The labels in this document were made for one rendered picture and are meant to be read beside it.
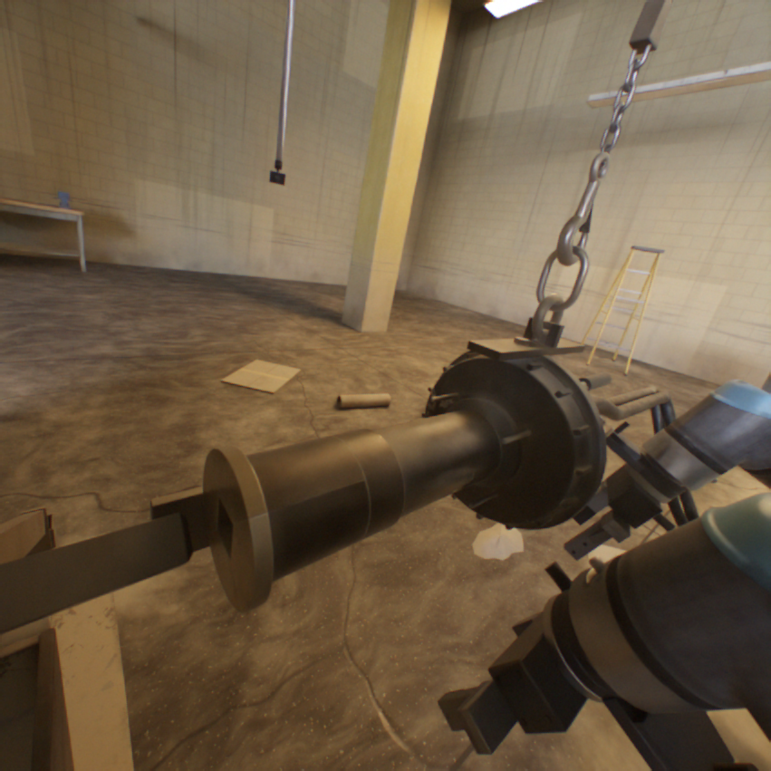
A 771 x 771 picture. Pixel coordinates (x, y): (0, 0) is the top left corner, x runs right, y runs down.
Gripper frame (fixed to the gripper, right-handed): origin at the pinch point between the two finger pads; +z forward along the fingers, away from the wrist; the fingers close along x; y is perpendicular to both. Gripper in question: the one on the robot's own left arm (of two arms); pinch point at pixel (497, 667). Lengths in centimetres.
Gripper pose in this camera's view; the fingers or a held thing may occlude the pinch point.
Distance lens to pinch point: 53.6
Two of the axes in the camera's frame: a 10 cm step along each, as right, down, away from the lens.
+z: -3.1, 6.9, 6.5
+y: -5.1, -7.0, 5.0
